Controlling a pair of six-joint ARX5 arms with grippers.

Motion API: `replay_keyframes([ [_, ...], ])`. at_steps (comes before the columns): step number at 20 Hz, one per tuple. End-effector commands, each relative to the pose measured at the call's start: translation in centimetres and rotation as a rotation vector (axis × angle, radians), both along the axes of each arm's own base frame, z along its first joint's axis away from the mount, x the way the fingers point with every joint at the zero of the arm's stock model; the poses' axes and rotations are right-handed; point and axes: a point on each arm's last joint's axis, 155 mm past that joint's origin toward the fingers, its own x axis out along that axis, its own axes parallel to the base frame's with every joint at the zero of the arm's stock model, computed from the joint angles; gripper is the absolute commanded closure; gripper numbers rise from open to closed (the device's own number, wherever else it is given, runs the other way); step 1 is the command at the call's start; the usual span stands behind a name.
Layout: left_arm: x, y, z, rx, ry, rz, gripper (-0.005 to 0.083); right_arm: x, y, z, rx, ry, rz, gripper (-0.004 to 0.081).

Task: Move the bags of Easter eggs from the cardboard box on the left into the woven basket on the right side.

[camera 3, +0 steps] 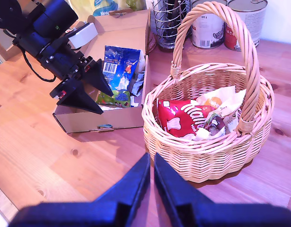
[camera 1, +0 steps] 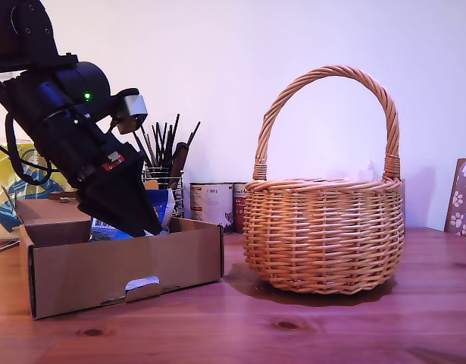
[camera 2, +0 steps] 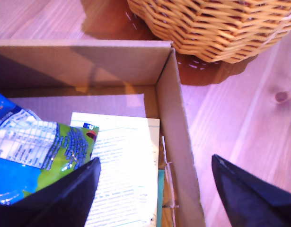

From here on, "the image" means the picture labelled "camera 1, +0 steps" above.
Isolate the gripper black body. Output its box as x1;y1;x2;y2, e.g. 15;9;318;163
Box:
34;105;145;190

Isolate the blue Easter egg bag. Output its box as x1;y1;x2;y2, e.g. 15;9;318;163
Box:
89;188;177;243

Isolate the brown cardboard box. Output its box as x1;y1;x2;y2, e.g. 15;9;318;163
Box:
0;180;226;322

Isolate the woven wicker basket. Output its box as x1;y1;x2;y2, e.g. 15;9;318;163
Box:
242;64;407;297

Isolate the dark wooden chopstick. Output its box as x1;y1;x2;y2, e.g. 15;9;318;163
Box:
133;132;154;168
185;121;202;149
161;121;169;168
152;121;162;168
167;112;180;168

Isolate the brown flat bar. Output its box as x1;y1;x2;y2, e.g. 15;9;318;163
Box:
48;191;80;202

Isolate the tin can with white label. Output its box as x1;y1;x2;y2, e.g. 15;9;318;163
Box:
189;182;234;233

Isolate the tin can with red label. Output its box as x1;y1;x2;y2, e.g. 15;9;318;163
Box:
232;182;252;234

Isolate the dark flat booklet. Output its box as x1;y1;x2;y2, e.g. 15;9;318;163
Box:
0;237;20;256

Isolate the paw print chair cushion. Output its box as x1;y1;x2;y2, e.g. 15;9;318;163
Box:
450;159;466;240

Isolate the wire utensil holder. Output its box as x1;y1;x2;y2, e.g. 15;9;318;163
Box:
142;165;186;220

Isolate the brown handled knife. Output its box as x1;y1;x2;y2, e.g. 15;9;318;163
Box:
167;142;190;190

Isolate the thick black cable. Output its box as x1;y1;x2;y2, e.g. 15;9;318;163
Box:
5;112;54;187

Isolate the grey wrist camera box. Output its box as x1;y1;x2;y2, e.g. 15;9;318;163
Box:
110;88;149;134

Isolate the thin black cable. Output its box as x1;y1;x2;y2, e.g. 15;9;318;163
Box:
0;136;51;171

